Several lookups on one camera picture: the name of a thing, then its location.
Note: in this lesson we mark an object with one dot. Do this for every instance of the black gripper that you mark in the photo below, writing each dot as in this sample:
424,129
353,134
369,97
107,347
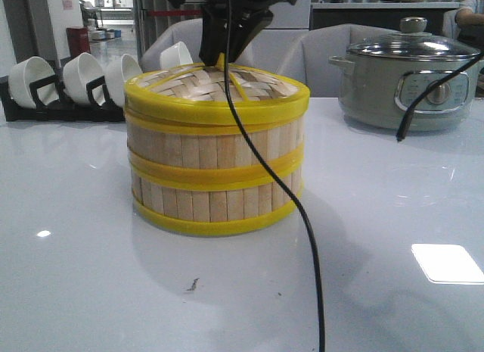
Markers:
228,26

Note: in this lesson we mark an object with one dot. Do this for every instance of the woven bamboo steamer lid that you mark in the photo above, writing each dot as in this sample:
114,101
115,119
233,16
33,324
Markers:
199,94

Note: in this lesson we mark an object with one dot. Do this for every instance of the bamboo steamer basket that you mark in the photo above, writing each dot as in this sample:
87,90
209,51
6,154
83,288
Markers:
212,158
209,202

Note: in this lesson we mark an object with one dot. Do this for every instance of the left grey chair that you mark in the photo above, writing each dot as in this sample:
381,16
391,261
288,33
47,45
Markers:
188,31

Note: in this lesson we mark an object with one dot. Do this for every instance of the grey chair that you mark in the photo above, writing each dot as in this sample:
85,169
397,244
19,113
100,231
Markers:
188,31
307,59

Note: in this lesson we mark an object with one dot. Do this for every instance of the right grey chair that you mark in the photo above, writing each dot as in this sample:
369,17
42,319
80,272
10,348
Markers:
307,59

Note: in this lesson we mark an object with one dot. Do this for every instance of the white bowl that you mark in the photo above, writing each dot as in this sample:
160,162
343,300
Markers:
24,73
174,56
77,73
117,73

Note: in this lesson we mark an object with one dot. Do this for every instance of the grey electric cooking pot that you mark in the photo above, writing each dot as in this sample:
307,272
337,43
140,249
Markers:
378,90

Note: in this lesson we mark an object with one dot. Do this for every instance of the glass pot lid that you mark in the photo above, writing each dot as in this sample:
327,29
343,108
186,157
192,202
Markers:
413,43

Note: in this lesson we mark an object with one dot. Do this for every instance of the red bin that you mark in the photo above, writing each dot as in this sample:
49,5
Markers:
78,42

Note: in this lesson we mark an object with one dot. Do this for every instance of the black bowl rack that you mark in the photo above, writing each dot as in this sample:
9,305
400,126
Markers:
100,107

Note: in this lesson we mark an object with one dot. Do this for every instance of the seated person in background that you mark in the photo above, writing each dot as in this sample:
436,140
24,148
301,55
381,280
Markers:
469,19

